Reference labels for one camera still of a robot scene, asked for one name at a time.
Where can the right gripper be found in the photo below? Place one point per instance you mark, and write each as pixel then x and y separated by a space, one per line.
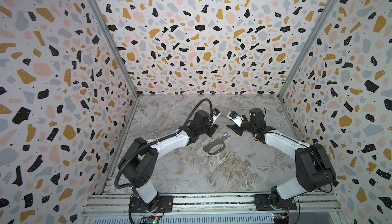
pixel 238 127

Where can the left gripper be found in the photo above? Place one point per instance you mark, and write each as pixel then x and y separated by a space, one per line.
pixel 213 130

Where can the translucent keyring tag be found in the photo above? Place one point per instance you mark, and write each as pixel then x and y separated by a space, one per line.
pixel 215 147

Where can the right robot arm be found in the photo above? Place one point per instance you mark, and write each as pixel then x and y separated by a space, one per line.
pixel 312 166

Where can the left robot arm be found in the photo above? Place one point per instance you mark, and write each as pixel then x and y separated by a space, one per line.
pixel 136 167

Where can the right electronics board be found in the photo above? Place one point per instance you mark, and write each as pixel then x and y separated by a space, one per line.
pixel 281 218

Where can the electronics board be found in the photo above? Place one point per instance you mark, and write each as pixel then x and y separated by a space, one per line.
pixel 281 218
pixel 152 220

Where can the left electronics board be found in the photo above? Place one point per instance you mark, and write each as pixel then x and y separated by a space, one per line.
pixel 152 220

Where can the right corner aluminium profile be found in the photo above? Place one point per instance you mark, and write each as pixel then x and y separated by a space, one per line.
pixel 307 46

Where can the corner aluminium profile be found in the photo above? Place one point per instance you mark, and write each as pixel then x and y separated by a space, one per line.
pixel 307 46
pixel 105 31

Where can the left corner aluminium profile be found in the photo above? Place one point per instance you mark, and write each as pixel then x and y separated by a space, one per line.
pixel 105 31

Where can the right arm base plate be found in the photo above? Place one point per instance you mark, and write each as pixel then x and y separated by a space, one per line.
pixel 271 202

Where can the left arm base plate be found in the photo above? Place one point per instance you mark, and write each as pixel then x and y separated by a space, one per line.
pixel 161 203

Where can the aluminium mounting rail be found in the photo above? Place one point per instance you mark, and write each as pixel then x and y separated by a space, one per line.
pixel 215 208

